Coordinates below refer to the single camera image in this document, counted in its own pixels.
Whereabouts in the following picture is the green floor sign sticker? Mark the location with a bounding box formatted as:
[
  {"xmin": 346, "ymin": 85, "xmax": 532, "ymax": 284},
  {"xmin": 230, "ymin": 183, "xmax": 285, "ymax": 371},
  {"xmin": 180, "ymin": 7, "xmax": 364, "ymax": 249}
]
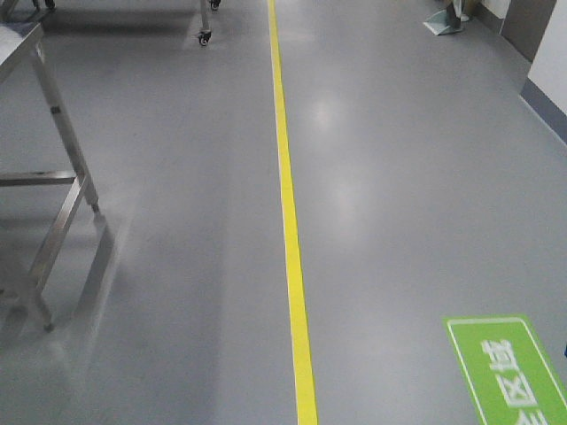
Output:
[{"xmin": 445, "ymin": 315, "xmax": 566, "ymax": 424}]

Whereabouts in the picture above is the stainless steel table frame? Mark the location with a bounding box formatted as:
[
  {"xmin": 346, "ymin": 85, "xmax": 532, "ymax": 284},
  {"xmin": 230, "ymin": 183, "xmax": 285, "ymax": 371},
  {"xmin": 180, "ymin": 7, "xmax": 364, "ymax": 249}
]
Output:
[{"xmin": 1, "ymin": 22, "xmax": 99, "ymax": 332}]

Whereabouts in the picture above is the caster wheel cart leg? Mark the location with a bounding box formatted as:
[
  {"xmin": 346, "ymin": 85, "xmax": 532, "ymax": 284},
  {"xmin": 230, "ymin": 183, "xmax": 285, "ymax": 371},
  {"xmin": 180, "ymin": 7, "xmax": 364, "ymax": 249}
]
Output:
[{"xmin": 197, "ymin": 0, "xmax": 221, "ymax": 47}]

